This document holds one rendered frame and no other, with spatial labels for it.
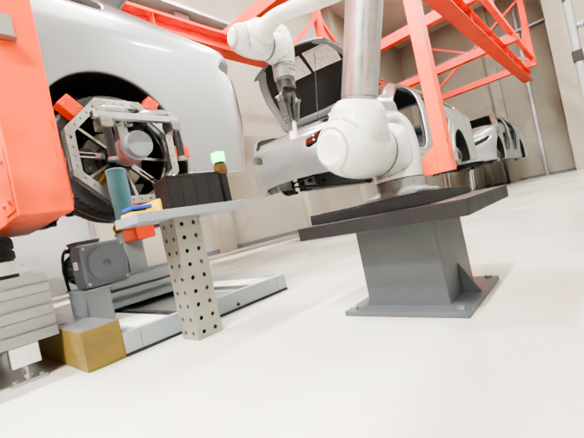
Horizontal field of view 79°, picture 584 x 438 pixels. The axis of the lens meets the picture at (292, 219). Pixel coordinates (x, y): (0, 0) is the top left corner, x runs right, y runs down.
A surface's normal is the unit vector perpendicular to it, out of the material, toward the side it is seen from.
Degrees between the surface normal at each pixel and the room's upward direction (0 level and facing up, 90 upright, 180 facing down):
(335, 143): 95
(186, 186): 90
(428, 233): 90
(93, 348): 90
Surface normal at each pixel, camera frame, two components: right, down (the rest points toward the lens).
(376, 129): 0.61, 0.09
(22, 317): 0.73, -0.15
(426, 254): -0.64, 0.14
